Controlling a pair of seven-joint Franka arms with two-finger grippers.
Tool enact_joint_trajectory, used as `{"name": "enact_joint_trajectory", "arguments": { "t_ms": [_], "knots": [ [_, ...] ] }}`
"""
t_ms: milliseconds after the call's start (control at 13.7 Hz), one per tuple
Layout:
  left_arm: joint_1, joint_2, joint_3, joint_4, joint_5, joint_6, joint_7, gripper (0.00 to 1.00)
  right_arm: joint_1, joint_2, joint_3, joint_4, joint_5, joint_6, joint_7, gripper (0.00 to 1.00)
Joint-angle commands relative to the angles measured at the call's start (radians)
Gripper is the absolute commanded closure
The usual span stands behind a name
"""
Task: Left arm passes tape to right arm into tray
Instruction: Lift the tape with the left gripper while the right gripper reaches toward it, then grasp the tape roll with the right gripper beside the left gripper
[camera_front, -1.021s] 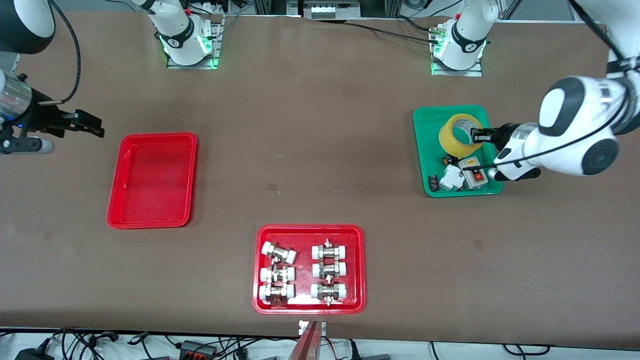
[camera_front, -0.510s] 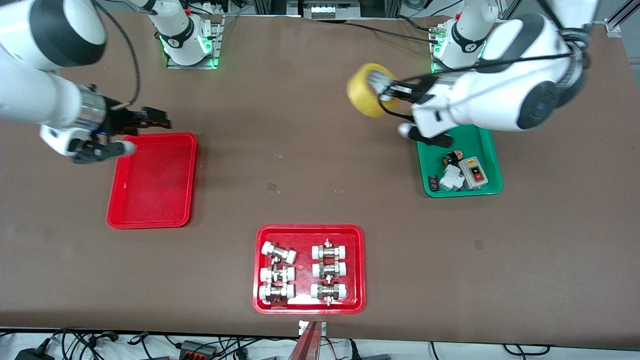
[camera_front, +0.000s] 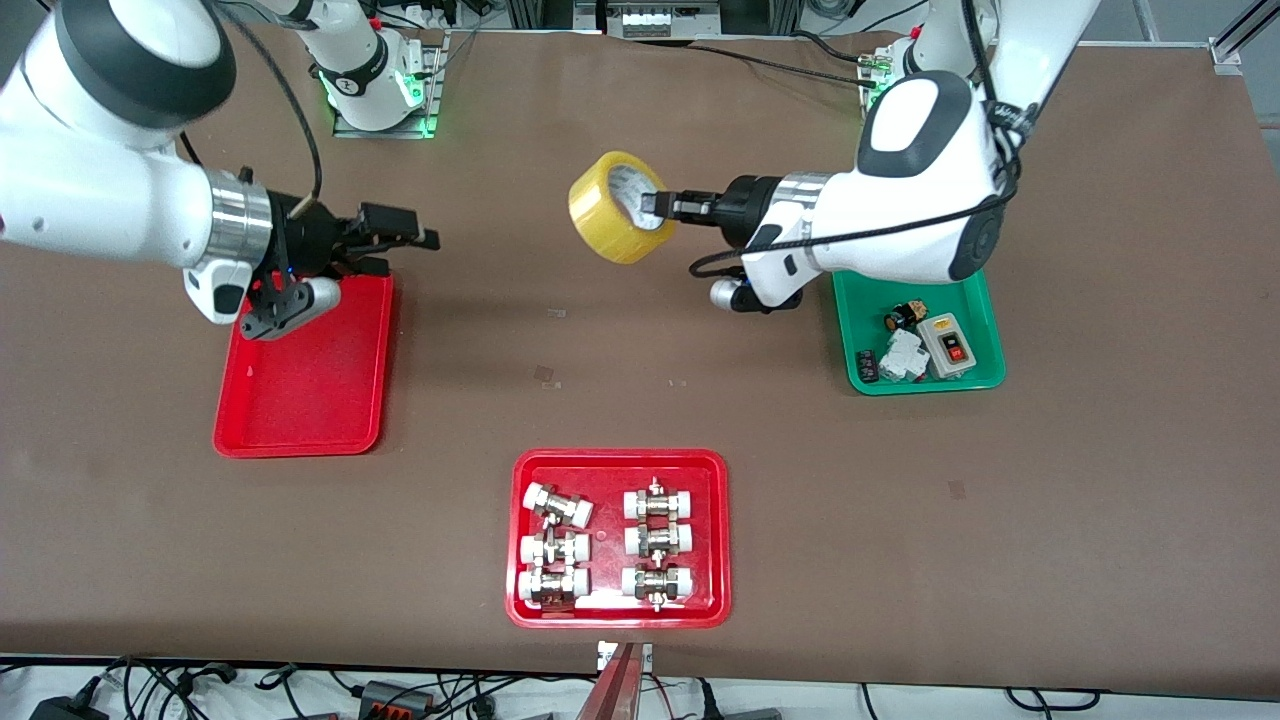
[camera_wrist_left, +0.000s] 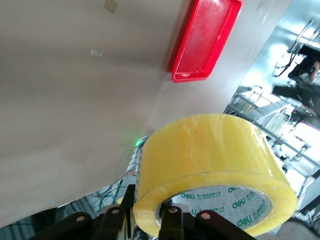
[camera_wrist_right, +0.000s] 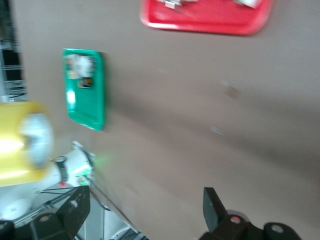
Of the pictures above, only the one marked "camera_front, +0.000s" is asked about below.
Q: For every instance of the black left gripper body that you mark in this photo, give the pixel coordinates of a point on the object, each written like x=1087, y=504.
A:
x=745, y=208

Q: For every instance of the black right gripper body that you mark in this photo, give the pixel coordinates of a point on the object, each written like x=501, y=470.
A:
x=312, y=243

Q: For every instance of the yellow packing tape roll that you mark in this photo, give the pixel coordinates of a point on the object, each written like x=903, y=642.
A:
x=600, y=220

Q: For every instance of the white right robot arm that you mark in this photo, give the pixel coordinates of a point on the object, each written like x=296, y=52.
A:
x=90, y=190

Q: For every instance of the red plastic tray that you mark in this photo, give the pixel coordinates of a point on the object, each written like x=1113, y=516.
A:
x=310, y=390
x=607, y=520

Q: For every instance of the green plastic tray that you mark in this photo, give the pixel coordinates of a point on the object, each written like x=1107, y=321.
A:
x=870, y=320

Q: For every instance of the small black orange-capped component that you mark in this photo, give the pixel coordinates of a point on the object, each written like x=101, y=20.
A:
x=905, y=315

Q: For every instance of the grey power strip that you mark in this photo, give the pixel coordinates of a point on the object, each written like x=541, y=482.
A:
x=660, y=20

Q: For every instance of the black terminal block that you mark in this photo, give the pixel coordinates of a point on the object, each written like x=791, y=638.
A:
x=867, y=366

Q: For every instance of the white plastic connector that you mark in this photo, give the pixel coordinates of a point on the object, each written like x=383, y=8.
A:
x=903, y=357

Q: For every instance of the metal valve with white caps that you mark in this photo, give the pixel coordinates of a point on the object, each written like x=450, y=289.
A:
x=552, y=585
x=557, y=506
x=553, y=549
x=657, y=582
x=658, y=503
x=658, y=540

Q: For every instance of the black and orange connector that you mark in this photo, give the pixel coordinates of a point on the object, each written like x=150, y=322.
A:
x=395, y=697

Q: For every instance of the red metal bar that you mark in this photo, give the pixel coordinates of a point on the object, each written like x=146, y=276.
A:
x=615, y=695

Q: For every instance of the black power adapter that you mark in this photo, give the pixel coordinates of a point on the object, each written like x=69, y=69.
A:
x=65, y=712

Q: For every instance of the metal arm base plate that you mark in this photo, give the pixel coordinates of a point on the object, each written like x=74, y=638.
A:
x=428, y=70

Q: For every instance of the grey push-button switch box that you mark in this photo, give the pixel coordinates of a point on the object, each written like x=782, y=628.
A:
x=948, y=348

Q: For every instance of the small metal bracket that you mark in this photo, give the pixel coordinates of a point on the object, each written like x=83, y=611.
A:
x=607, y=655

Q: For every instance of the aluminium frame profile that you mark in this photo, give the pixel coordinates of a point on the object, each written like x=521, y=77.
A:
x=1228, y=52

